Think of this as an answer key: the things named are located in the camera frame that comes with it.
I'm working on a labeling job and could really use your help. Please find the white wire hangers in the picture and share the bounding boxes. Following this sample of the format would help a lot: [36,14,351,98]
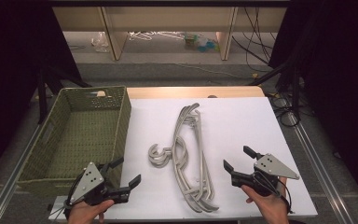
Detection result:
[129,31,186,41]

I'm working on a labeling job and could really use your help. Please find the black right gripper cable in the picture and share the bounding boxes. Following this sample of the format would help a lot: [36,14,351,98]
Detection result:
[253,170,294,215]

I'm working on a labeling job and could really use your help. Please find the white table sheet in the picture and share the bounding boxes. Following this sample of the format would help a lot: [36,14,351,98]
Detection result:
[48,96,319,222]

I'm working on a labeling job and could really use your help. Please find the green woven basket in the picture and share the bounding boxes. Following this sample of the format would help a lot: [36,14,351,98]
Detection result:
[16,85,132,198]

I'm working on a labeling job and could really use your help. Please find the person's left hand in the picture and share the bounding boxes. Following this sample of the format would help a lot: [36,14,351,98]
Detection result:
[67,200,116,224]

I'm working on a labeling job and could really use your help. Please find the clear plastic bag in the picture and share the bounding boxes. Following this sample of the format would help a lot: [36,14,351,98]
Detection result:
[90,31,110,53]

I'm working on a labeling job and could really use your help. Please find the person's right hand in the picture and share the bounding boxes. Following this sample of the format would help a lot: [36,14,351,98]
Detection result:
[241,176,290,224]

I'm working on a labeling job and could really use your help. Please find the colourful plastic toys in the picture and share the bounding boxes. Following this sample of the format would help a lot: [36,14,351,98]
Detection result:
[184,32,220,53]

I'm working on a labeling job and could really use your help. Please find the hanging black cables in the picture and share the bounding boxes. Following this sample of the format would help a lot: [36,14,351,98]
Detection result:
[231,6,278,73]

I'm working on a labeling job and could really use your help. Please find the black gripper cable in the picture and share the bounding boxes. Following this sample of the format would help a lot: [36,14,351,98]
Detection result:
[63,172,87,216]
[253,170,294,215]

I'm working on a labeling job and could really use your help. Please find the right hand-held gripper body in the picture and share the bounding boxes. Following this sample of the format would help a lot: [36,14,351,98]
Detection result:
[230,153,301,198]

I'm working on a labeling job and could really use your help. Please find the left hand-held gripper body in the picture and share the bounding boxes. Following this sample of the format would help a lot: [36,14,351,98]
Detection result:
[69,161,131,207]

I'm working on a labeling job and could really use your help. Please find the black curtain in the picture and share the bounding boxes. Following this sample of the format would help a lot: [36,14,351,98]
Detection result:
[0,0,85,188]
[268,0,358,213]

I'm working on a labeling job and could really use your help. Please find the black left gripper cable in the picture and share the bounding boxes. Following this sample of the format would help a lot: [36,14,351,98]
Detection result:
[63,172,87,216]

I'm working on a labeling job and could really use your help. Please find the aluminium rail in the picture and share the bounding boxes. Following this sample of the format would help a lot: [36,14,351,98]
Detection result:
[0,124,45,224]
[287,111,355,224]

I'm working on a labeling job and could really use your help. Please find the coiled black floor cable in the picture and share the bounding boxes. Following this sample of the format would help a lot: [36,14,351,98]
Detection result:
[269,92,301,128]

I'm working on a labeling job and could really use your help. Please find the beige wooden desk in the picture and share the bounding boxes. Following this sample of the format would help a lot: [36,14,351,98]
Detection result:
[48,0,292,62]

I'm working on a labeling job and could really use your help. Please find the thin yellow floor cable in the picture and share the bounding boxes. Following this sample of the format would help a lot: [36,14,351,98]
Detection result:
[173,63,259,79]

